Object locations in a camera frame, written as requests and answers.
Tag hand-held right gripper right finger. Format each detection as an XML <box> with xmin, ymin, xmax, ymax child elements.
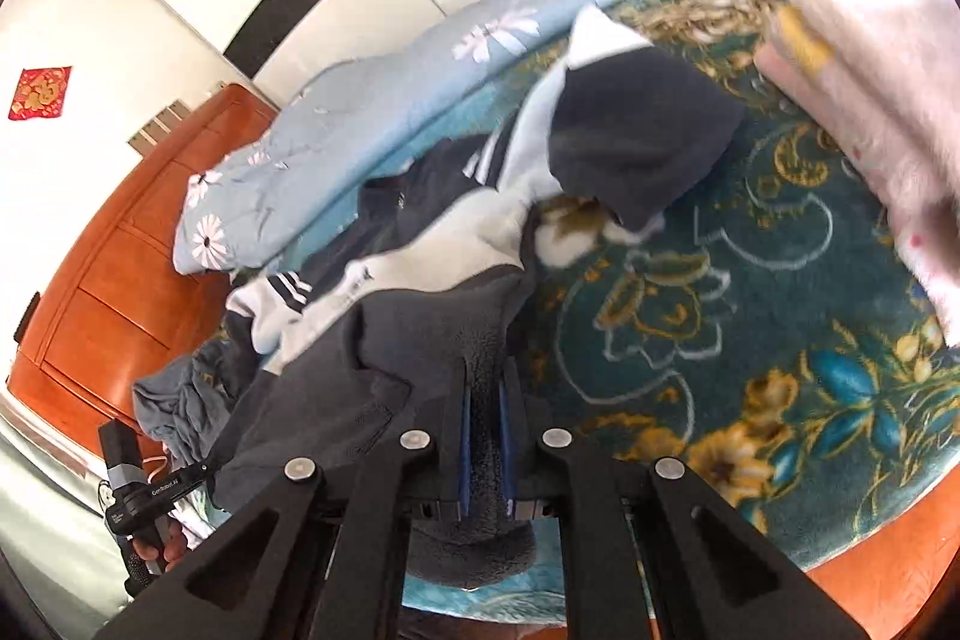
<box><xmin>497</xmin><ymin>359</ymin><xmax>868</xmax><ymax>640</ymax></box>

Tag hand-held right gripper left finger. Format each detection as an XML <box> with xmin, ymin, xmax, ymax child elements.
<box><xmin>97</xmin><ymin>368</ymin><xmax>473</xmax><ymax>640</ymax></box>

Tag navy white fleece-lined jacket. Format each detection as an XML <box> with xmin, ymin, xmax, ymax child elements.
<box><xmin>210</xmin><ymin>2</ymin><xmax>751</xmax><ymax>592</ymax></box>

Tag person's left hand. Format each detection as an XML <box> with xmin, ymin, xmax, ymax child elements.
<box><xmin>133</xmin><ymin>511</ymin><xmax>190</xmax><ymax>575</ymax></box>

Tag grey-blue crumpled garment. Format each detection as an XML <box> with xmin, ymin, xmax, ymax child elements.
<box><xmin>132</xmin><ymin>340</ymin><xmax>252</xmax><ymax>465</ymax></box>

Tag orange wooden headboard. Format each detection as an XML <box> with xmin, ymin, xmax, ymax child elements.
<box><xmin>4</xmin><ymin>83</ymin><xmax>280</xmax><ymax>462</ymax></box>

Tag teal floral plush blanket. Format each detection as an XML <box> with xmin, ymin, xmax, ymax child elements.
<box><xmin>401</xmin><ymin>0</ymin><xmax>960</xmax><ymax>620</ymax></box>

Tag light blue floral quilt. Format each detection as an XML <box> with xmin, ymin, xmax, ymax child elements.
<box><xmin>172</xmin><ymin>0</ymin><xmax>818</xmax><ymax>275</ymax></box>

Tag pink white fluffy blanket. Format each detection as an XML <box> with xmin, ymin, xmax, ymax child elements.
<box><xmin>752</xmin><ymin>0</ymin><xmax>960</xmax><ymax>350</ymax></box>

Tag small black wall fixture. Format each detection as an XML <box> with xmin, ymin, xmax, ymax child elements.
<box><xmin>13</xmin><ymin>290</ymin><xmax>43</xmax><ymax>346</ymax></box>

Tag grey wall switch panel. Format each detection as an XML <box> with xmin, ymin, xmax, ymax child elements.
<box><xmin>126</xmin><ymin>98</ymin><xmax>188</xmax><ymax>156</ymax></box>

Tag orange wooden bed rail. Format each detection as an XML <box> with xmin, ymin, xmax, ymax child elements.
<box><xmin>806</xmin><ymin>520</ymin><xmax>960</xmax><ymax>640</ymax></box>

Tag red paper wall decoration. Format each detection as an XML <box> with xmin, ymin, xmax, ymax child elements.
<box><xmin>7</xmin><ymin>65</ymin><xmax>74</xmax><ymax>122</ymax></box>

